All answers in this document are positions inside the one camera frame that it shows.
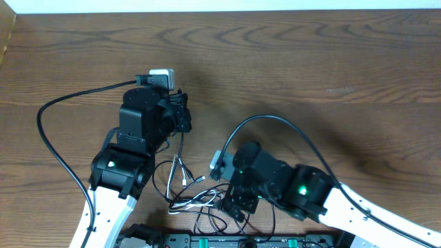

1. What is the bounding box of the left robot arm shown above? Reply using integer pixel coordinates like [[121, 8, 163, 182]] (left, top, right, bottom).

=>
[[70, 87, 192, 247]]

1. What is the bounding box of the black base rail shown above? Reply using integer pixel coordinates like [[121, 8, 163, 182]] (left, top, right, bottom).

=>
[[114, 224, 356, 248]]

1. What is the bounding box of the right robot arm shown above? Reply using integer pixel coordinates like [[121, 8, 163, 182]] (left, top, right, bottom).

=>
[[209, 142, 440, 247]]

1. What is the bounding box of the black braided USB cable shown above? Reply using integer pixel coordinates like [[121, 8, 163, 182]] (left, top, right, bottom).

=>
[[151, 132, 207, 204]]

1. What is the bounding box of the black smooth USB cable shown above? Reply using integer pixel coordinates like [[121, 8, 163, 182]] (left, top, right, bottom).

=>
[[192, 182, 276, 240]]

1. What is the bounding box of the white USB cable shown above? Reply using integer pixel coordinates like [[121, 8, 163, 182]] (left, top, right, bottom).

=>
[[165, 154, 230, 215]]

